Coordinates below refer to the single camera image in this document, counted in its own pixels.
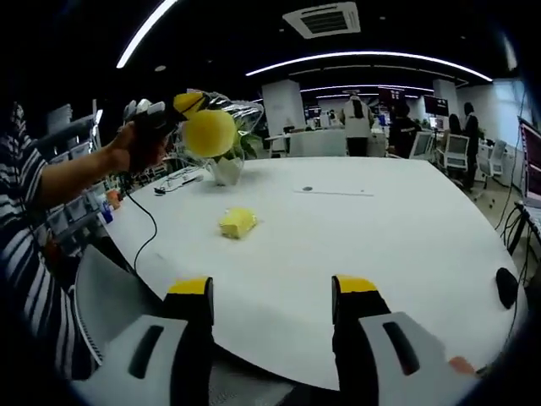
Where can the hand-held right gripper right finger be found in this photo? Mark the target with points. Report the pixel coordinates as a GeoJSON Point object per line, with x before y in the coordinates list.
{"type": "Point", "coordinates": [359, 300]}

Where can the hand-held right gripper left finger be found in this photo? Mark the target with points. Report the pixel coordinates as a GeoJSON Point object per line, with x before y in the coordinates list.
{"type": "Point", "coordinates": [190, 304]}

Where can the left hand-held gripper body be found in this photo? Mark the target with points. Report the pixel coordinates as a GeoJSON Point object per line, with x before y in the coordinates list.
{"type": "Point", "coordinates": [145, 129]}

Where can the round yellow silicone block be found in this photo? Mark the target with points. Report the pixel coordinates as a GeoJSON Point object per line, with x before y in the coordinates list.
{"type": "Point", "coordinates": [209, 133]}

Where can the rectangular yellow silicone block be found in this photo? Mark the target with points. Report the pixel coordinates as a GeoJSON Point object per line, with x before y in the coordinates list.
{"type": "Point", "coordinates": [238, 223]}

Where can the person's left hand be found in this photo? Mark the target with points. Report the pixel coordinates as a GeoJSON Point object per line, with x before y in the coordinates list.
{"type": "Point", "coordinates": [121, 148]}

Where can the person's right hand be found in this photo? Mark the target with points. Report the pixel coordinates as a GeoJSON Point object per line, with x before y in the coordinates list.
{"type": "Point", "coordinates": [462, 365]}

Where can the green plant in white pot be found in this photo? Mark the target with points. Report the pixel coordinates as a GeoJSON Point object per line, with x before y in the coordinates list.
{"type": "Point", "coordinates": [228, 171]}

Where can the storage shelf with white bins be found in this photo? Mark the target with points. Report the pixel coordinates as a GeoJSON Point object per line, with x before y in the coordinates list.
{"type": "Point", "coordinates": [72, 139]}

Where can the straight ceiling light strip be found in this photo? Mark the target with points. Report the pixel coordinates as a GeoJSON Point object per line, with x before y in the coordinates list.
{"type": "Point", "coordinates": [145, 31]}

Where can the grey office chair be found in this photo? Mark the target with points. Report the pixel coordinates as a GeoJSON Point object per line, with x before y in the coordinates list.
{"type": "Point", "coordinates": [105, 287]}

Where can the black computer mouse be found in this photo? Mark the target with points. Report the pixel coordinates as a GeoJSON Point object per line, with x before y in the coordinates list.
{"type": "Point", "coordinates": [506, 287]}

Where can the ceiling air conditioner vent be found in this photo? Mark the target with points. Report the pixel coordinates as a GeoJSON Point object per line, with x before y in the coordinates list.
{"type": "Point", "coordinates": [323, 20]}

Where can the white mesh office chair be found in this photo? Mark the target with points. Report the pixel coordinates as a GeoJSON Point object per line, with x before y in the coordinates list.
{"type": "Point", "coordinates": [456, 152]}
{"type": "Point", "coordinates": [492, 165]}

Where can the long curved ceiling light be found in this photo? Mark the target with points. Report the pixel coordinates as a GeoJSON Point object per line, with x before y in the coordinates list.
{"type": "Point", "coordinates": [367, 56]}

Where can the open laptop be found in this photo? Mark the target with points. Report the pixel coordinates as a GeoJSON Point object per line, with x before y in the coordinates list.
{"type": "Point", "coordinates": [531, 169]}

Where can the red wall monitor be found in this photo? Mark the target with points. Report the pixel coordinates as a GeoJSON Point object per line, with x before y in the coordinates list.
{"type": "Point", "coordinates": [436, 105]}

